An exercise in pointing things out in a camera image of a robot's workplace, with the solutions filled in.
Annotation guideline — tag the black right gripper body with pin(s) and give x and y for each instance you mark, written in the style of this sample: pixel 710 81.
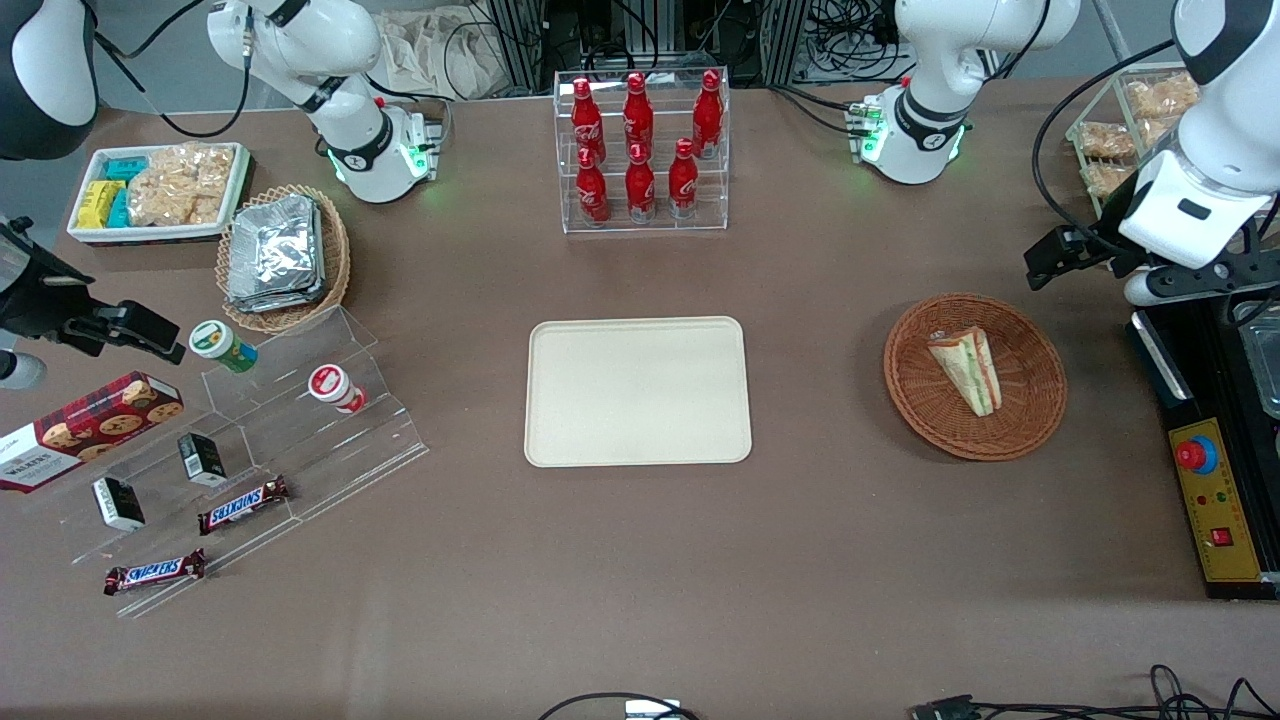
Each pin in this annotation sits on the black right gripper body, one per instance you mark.
pixel 40 297

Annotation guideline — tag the plastic-wrapped triangle sandwich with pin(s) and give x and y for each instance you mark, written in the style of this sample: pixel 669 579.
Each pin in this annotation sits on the plastic-wrapped triangle sandwich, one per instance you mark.
pixel 968 368

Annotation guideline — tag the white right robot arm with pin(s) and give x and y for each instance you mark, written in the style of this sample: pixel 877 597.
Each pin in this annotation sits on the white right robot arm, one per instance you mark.
pixel 300 40

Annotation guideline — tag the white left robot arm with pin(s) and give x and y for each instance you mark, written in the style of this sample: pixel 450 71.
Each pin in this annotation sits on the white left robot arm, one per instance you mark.
pixel 930 60

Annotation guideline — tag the dark brown wicker basket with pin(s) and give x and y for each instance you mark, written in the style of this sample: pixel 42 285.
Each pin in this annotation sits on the dark brown wicker basket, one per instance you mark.
pixel 1030 400

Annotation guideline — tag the light brown wicker basket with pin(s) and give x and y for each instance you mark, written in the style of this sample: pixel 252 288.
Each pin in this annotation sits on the light brown wicker basket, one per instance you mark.
pixel 338 260

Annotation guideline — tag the beige plastic tray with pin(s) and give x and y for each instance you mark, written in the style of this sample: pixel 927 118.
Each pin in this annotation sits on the beige plastic tray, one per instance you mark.
pixel 640 390

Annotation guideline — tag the clear bag of fried snacks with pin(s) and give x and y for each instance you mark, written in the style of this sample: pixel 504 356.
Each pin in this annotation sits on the clear bag of fried snacks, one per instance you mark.
pixel 1105 180
pixel 1155 132
pixel 1160 98
pixel 1105 140

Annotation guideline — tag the green snack can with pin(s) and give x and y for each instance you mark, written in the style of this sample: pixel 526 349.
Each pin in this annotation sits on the green snack can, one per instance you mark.
pixel 220 343

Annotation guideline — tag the red tartan cookie box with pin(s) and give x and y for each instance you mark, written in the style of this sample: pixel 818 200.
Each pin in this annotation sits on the red tartan cookie box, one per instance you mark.
pixel 90 425

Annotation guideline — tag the white rectangular snack bin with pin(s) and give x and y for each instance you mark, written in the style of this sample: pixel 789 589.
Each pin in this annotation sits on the white rectangular snack bin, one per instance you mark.
pixel 160 233

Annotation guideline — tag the yellow snack packet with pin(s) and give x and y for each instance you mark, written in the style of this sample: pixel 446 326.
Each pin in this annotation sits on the yellow snack packet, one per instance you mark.
pixel 98 205

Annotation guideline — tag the teal snack packet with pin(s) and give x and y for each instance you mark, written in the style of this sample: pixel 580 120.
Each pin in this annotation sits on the teal snack packet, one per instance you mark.
pixel 125 168
pixel 119 210

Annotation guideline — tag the small black box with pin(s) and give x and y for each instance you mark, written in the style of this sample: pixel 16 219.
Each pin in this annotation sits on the small black box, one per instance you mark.
pixel 118 503
pixel 202 460

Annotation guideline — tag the clear bag of crackers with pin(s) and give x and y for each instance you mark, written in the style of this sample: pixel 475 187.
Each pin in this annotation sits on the clear bag of crackers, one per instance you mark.
pixel 180 185

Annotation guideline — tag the silver foil packets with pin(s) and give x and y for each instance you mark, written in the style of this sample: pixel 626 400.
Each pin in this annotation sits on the silver foil packets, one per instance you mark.
pixel 275 250

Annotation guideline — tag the black control box yellow panel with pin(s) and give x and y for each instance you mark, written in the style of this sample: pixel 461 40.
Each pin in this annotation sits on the black control box yellow panel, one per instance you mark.
pixel 1215 400

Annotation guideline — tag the clear plastic container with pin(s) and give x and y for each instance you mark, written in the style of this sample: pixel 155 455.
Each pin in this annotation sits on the clear plastic container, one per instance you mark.
pixel 1265 360

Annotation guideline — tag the red snack can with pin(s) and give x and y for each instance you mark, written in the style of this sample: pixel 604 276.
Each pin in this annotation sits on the red snack can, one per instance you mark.
pixel 332 386

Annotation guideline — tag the brown chocolate bar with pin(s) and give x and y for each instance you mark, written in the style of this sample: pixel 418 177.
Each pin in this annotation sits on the brown chocolate bar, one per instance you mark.
pixel 243 505
pixel 155 572

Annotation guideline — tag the red emergency stop button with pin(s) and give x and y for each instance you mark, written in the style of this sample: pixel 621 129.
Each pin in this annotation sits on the red emergency stop button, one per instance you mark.
pixel 1193 455

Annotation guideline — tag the clear acrylic stepped stand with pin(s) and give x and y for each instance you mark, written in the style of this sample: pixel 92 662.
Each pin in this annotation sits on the clear acrylic stepped stand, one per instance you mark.
pixel 330 460

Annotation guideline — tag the clear acrylic bottle rack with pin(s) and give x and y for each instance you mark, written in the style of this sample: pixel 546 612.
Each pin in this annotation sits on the clear acrylic bottle rack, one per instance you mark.
pixel 715 190

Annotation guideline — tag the red cola bottle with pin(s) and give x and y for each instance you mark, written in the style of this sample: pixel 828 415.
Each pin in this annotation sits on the red cola bottle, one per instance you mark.
pixel 683 185
pixel 640 190
pixel 592 195
pixel 638 112
pixel 586 118
pixel 708 112

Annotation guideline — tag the beige cloth bag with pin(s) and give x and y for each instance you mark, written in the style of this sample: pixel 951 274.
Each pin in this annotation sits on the beige cloth bag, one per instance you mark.
pixel 430 50

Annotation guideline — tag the dark equipment rack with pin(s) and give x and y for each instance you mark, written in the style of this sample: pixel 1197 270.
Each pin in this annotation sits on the dark equipment rack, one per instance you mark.
pixel 600 30

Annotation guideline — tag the small white device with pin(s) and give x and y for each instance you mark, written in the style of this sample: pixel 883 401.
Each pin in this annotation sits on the small white device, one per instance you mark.
pixel 652 711

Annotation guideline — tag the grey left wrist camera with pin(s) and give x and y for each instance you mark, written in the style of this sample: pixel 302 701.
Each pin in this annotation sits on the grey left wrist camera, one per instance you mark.
pixel 1140 288

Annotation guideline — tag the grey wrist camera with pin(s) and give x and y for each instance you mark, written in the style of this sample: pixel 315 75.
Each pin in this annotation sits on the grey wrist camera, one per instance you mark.
pixel 20 372
pixel 1140 288

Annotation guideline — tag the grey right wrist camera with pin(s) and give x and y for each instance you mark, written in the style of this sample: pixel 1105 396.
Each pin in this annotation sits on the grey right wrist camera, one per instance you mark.
pixel 20 372

